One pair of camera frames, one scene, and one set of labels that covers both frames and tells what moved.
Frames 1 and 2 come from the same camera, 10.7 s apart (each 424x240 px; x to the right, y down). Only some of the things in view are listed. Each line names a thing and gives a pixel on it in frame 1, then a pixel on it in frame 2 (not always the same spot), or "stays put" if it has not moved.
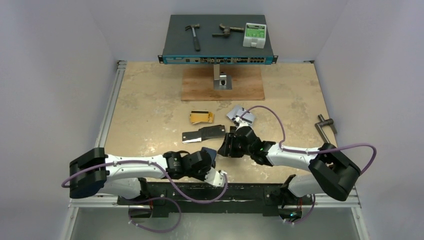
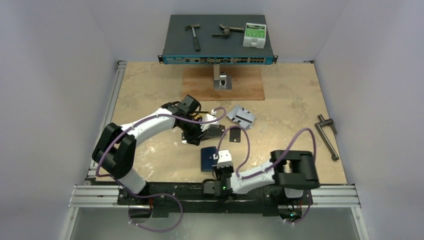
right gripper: x=230 y=145 to x=222 y=170
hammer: x=194 y=27 stays put
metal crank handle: x=323 y=122 stays put
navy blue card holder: x=212 y=153 stays put
